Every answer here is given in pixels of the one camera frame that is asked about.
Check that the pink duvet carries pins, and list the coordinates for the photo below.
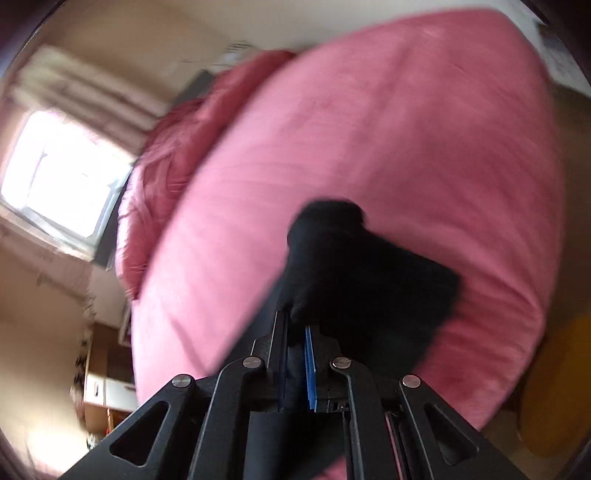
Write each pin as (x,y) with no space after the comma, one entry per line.
(168,161)

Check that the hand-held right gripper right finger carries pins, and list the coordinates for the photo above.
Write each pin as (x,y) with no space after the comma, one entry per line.
(310,369)

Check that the yellow object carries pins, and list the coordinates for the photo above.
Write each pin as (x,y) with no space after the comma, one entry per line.
(558,387)

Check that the bright window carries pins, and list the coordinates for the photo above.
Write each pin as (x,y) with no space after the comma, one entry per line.
(60,175)

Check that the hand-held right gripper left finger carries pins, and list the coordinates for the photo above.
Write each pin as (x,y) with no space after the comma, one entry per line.
(279,344)

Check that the light patterned curtain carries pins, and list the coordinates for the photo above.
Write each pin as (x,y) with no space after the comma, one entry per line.
(92,87)

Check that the wooden desk with drawers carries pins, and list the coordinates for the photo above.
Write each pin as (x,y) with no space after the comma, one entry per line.
(99,350)

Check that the white drawer front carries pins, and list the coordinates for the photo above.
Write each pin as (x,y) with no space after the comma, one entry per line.
(108,391)

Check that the pink bed sheet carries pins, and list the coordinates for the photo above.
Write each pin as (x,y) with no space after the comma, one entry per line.
(378,138)

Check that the black pants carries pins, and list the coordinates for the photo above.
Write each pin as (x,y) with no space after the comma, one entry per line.
(355,281)

